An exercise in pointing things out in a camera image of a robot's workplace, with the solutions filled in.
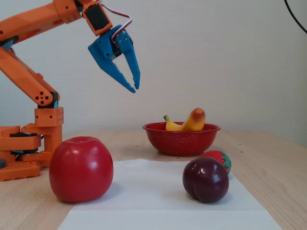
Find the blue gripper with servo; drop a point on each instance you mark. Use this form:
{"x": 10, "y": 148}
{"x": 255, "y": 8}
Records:
{"x": 103, "y": 51}

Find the yellow plastic banana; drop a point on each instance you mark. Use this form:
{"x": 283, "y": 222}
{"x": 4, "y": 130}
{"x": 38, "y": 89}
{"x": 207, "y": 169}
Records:
{"x": 194, "y": 122}

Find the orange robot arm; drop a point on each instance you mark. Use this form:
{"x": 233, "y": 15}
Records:
{"x": 31, "y": 19}

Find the orange robot base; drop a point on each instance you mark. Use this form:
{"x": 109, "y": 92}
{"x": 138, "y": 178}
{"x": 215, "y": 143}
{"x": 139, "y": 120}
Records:
{"x": 26, "y": 148}

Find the red speckled enamel bowl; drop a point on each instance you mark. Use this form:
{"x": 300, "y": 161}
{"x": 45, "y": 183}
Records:
{"x": 181, "y": 142}

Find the red plastic apple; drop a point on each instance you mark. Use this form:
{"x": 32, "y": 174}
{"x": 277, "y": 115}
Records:
{"x": 81, "y": 170}

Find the white paper sheet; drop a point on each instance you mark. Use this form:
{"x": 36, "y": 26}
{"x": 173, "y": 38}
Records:
{"x": 148, "y": 191}

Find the red plastic strawberry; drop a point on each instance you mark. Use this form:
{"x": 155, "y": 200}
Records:
{"x": 219, "y": 157}

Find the dark purple plastic plum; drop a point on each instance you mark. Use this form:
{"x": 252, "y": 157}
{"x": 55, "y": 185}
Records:
{"x": 206, "y": 182}

